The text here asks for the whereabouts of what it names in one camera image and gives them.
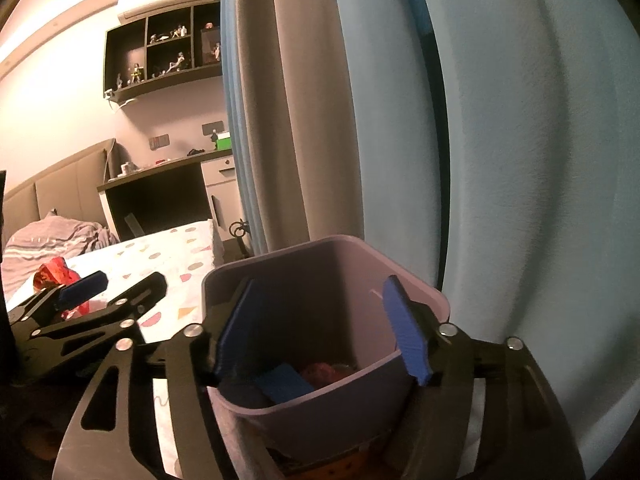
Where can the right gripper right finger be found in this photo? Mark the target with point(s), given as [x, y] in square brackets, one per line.
[410, 338]

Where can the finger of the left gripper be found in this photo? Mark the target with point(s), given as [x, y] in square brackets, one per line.
[50, 305]
[131, 304]

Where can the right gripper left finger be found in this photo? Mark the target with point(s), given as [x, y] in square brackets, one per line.
[230, 324]

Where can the red snack wrapper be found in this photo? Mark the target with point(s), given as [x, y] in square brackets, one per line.
[56, 272]

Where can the purple trash bin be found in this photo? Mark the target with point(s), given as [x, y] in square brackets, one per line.
[321, 312]

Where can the grey striped blanket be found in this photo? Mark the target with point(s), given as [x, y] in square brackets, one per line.
[38, 242]

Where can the patterned white bed sheet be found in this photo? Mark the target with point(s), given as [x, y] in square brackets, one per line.
[183, 255]

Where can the grey upholstered headboard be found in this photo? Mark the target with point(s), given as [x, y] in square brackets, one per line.
[69, 187]

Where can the dark desk with drawers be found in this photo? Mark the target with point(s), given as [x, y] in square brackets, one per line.
[175, 193]

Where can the white cup on desk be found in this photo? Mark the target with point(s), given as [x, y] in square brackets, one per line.
[128, 168]

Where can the green white box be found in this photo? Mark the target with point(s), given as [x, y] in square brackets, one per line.
[222, 141]

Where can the blue window curtain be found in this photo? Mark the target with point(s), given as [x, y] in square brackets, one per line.
[498, 145]

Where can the grey window curtain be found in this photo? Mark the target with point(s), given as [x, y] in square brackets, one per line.
[296, 139]

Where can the dark wall shelf unit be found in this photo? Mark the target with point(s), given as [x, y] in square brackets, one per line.
[162, 50]

